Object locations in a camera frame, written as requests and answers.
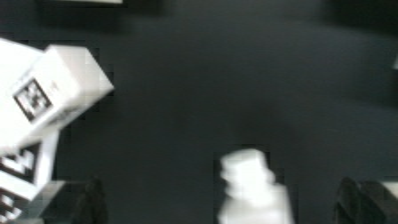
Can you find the white leg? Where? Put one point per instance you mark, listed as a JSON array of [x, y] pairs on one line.
[[25, 175], [52, 85], [256, 203]]

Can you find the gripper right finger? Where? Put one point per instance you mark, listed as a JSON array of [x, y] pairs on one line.
[[366, 202]]

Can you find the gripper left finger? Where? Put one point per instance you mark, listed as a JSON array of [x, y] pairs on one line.
[[75, 202]]

